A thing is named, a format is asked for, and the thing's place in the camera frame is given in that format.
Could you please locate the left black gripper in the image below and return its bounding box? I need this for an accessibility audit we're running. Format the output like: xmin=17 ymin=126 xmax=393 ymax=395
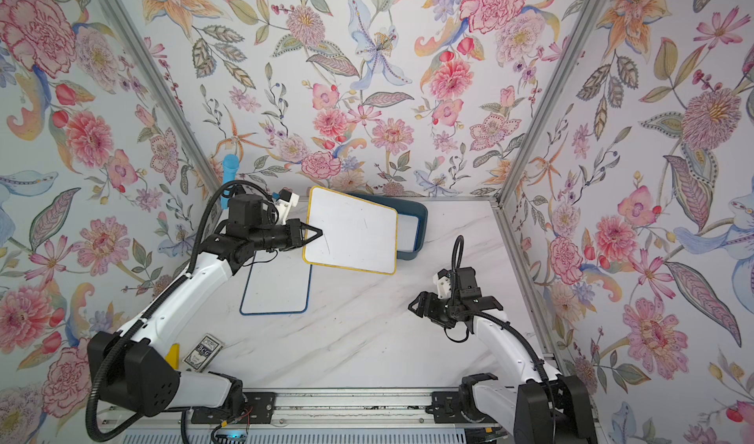
xmin=247 ymin=218 xmax=323 ymax=255

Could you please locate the yellow framed whiteboard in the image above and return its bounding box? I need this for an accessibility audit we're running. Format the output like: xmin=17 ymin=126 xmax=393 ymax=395
xmin=302 ymin=187 xmax=398 ymax=275

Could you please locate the dark blue framed whiteboard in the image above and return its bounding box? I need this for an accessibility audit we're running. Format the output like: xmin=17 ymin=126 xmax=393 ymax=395
xmin=240 ymin=251 xmax=312 ymax=316

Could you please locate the teal plastic storage box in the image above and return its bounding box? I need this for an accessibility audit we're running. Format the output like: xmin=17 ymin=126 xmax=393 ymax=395
xmin=353 ymin=194 xmax=429 ymax=261

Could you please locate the bright blue framed whiteboard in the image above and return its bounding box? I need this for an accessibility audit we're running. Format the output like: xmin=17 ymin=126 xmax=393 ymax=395
xmin=397 ymin=213 xmax=419 ymax=253

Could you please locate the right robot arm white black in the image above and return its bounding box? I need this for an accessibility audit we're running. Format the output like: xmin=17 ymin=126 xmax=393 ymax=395
xmin=408 ymin=236 xmax=598 ymax=443

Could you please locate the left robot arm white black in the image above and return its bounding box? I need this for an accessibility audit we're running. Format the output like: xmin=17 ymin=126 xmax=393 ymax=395
xmin=84 ymin=180 xmax=311 ymax=443

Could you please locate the blue microphone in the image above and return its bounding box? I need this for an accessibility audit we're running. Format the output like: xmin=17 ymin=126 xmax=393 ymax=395
xmin=220 ymin=154 xmax=240 ymax=210

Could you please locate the yellow block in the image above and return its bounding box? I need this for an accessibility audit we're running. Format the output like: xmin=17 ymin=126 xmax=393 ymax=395
xmin=165 ymin=343 xmax=180 ymax=371

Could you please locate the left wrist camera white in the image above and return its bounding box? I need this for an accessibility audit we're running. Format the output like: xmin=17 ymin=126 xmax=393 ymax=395
xmin=273 ymin=189 xmax=300 ymax=225

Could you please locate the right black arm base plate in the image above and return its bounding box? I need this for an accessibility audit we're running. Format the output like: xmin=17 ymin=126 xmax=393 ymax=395
xmin=425 ymin=391 xmax=499 ymax=426

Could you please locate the aluminium mounting rail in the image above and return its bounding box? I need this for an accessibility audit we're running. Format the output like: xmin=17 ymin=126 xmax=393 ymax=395
xmin=115 ymin=388 xmax=514 ymax=443

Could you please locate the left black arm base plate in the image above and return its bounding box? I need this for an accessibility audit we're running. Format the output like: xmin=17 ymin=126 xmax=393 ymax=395
xmin=190 ymin=392 xmax=277 ymax=426

